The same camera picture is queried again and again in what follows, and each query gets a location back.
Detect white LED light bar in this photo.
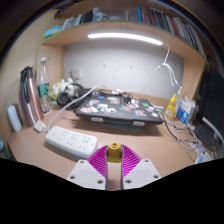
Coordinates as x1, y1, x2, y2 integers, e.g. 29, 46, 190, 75
87, 32, 164, 46

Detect clear plastic water bottle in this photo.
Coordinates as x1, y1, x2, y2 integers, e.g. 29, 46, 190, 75
35, 56, 52, 116

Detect pink thermos jug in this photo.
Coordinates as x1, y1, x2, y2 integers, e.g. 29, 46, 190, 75
18, 66, 45, 128

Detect black cable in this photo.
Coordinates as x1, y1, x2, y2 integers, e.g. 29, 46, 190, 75
111, 89, 141, 105

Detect black headphones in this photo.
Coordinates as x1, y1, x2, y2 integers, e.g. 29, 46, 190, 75
55, 83, 88, 108

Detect white power strip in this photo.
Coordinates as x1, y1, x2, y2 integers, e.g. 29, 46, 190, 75
44, 125, 99, 160

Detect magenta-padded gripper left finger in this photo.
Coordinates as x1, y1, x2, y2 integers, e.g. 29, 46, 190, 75
66, 144, 110, 191

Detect white power strip cable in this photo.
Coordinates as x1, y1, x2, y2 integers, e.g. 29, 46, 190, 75
46, 83, 104, 132

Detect yellow glue bottle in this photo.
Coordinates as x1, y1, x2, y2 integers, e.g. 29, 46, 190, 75
165, 93, 178, 120

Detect tangled desk cables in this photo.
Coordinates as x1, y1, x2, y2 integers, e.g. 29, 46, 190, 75
159, 111, 209, 158

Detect black laptop with stickers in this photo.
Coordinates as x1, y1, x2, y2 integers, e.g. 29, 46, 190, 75
74, 95, 164, 125

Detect blue and white box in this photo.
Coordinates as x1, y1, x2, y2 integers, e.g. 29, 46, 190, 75
175, 95, 196, 125

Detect white paper roll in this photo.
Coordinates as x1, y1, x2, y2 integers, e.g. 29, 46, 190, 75
7, 104, 23, 133

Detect black monitor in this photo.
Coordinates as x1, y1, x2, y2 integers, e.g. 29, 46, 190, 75
194, 66, 224, 148

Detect white wall outlet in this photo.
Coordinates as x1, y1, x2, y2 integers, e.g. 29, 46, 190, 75
70, 68, 83, 80

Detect white hanging cable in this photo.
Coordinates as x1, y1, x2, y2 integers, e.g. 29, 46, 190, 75
143, 44, 181, 96

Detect small beige lump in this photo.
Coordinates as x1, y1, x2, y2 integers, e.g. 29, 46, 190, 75
33, 119, 48, 133

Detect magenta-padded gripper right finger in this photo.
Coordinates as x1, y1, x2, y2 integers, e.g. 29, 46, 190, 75
120, 144, 163, 190

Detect white and green plush toy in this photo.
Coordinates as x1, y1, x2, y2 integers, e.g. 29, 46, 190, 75
49, 78, 75, 101

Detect wooden shelf unit with books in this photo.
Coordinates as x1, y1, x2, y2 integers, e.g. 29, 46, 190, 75
40, 0, 209, 61

